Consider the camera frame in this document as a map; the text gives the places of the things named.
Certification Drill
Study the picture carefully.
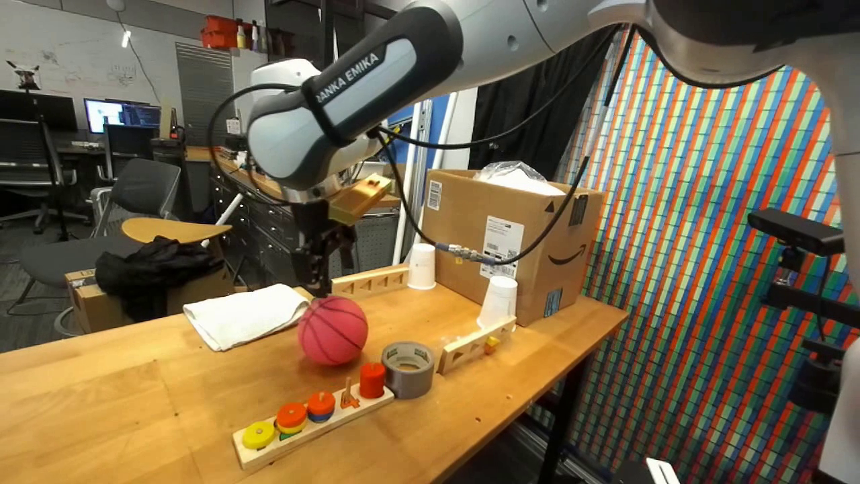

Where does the wooden rack with holes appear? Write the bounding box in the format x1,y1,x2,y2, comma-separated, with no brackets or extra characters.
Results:
332,267,407,298

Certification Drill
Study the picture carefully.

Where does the white paper cup back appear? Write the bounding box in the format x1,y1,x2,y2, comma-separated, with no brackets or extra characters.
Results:
406,241,435,291

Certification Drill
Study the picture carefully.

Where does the red ring stack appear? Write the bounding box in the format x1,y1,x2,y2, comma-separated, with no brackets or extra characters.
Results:
360,363,386,398

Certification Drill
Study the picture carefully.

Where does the grey duct tape roll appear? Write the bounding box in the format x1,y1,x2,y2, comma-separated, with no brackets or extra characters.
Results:
382,342,435,401

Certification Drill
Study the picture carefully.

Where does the large amazon cardboard box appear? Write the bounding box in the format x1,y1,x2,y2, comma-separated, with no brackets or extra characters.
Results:
422,170,605,324

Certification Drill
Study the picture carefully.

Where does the grey office chair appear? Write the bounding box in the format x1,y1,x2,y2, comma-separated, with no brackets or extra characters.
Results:
90,158,184,233

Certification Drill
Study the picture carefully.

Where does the computer monitor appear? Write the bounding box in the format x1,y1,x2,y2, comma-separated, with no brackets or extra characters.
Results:
82,97,161,135

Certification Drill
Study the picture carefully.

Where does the black backpack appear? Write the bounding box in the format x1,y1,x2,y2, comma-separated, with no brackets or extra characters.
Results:
94,236,222,322

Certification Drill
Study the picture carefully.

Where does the wooden ring stacking board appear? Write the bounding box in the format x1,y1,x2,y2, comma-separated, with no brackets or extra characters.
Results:
230,384,394,470

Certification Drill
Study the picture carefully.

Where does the yellow ring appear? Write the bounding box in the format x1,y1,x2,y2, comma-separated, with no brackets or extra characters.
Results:
238,420,280,455

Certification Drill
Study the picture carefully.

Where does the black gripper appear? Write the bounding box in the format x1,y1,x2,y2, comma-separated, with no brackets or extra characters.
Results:
289,202,355,291

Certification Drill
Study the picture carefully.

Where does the camera on black stand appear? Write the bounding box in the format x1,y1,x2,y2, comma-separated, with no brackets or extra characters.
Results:
746,207,860,413

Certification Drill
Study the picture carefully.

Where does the white folded towel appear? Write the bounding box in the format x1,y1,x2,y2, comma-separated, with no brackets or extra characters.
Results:
182,281,308,351

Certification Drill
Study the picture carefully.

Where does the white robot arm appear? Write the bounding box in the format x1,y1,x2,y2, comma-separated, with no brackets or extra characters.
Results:
249,0,860,279

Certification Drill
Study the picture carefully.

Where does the wooden shape sorter block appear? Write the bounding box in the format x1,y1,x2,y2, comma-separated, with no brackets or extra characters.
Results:
437,320,515,374

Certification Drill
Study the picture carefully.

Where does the orange green ring stack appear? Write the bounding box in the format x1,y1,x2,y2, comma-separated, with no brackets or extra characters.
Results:
274,402,306,439

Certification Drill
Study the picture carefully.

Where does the pink rubber ball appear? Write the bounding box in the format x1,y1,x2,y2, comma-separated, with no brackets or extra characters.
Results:
298,296,367,365

